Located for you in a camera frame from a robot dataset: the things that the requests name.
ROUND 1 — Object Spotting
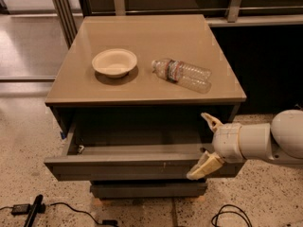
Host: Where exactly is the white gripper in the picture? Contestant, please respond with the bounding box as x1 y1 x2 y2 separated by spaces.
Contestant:
187 113 245 181

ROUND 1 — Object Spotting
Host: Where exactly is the grey top drawer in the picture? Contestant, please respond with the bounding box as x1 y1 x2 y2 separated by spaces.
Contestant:
44 109 247 182

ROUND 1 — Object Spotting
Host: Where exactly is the grey drawer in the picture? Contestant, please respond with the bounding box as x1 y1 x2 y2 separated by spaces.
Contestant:
90 180 207 199
44 109 247 182

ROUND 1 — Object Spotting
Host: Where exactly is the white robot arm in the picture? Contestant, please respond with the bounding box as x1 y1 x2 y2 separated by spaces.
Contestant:
187 110 303 180

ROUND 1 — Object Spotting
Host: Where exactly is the grey bottom drawer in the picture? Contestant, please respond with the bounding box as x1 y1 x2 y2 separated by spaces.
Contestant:
90 180 207 199

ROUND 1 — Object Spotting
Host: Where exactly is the grey drawer cabinet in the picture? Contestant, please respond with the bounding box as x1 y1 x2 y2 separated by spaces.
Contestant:
45 13 247 199

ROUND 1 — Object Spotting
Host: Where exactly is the clear plastic water bottle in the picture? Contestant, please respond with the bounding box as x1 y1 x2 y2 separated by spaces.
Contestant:
151 59 212 94

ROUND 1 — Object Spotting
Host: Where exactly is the white paper bowl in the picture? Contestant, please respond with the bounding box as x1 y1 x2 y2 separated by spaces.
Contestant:
92 48 137 79

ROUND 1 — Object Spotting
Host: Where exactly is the black bar device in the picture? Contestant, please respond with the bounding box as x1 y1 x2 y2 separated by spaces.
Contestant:
23 194 45 227

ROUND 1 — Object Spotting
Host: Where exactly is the black power adapter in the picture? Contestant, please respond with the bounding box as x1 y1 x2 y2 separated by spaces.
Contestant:
11 203 30 216

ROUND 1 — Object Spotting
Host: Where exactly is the black coiled cable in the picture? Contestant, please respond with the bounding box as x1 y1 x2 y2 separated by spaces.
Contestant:
210 203 253 227

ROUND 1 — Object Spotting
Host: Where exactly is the black floor cable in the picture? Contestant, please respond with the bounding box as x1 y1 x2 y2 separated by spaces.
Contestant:
49 201 120 227

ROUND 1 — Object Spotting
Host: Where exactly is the metal railing frame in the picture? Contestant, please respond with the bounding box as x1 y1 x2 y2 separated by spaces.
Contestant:
52 0 303 44

